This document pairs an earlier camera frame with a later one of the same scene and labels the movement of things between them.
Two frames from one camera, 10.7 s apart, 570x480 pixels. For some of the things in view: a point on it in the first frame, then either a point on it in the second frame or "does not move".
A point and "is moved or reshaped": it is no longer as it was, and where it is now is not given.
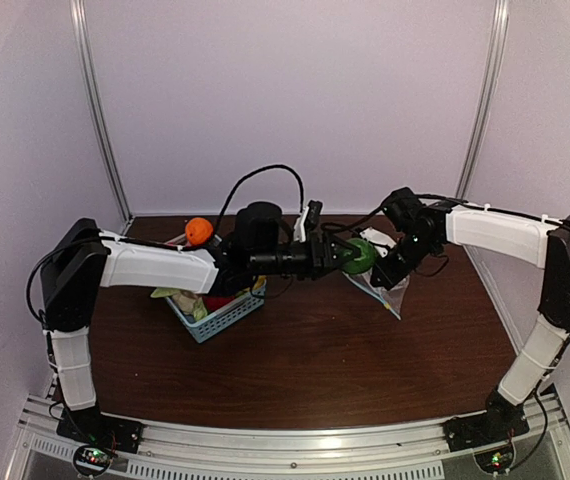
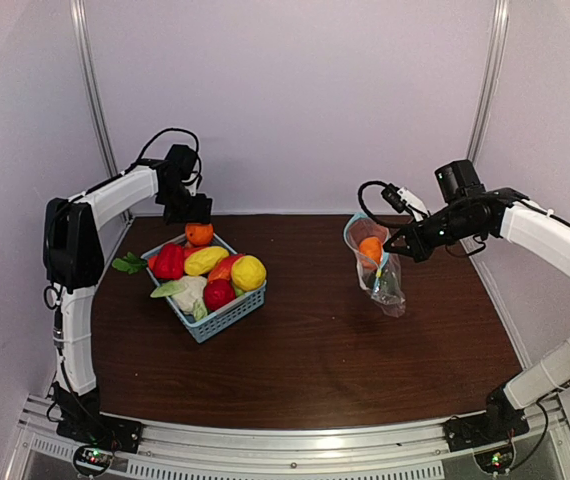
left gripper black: (327, 263) → (200, 214)
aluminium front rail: (404, 453) does not move
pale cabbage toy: (188, 301) does not move
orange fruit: (198, 230) does not move
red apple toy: (210, 302) does not move
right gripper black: (390, 278) → (420, 248)
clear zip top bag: (391, 299) is moved or reshaped
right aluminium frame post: (500, 37) does not move
